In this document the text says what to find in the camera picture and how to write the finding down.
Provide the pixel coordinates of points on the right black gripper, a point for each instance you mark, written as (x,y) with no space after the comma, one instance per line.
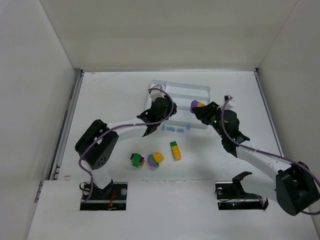
(206,111)

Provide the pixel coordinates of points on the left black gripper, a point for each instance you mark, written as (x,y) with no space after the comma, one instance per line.
(165,107)

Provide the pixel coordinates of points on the small yellow lego piece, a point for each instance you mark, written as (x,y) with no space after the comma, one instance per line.
(200,104)

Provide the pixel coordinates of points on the purple round lego piece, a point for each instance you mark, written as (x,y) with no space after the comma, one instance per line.
(194,104)

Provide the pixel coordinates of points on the green lego brick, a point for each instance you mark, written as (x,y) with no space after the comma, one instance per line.
(173,143)

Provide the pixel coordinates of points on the yellow long lego brick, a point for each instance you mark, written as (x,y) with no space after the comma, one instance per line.
(176,152)

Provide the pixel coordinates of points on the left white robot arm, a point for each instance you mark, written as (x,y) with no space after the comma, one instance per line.
(99,140)

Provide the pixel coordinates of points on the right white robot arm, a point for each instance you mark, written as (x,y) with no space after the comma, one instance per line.
(290,184)

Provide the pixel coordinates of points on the white divided sorting tray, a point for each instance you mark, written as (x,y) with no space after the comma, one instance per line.
(183,94)

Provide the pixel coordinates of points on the green purple yellow lego cluster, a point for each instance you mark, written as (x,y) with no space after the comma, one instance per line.
(137,160)

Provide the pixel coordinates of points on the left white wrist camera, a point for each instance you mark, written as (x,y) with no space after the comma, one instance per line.
(156,92)

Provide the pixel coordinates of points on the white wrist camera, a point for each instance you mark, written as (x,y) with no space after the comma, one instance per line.
(156,92)
(228,102)

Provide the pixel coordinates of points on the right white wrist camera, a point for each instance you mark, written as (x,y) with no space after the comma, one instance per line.
(228,102)

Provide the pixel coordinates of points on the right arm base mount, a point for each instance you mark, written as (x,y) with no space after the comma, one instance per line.
(231,196)

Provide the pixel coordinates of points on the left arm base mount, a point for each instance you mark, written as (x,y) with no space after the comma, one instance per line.
(114,198)

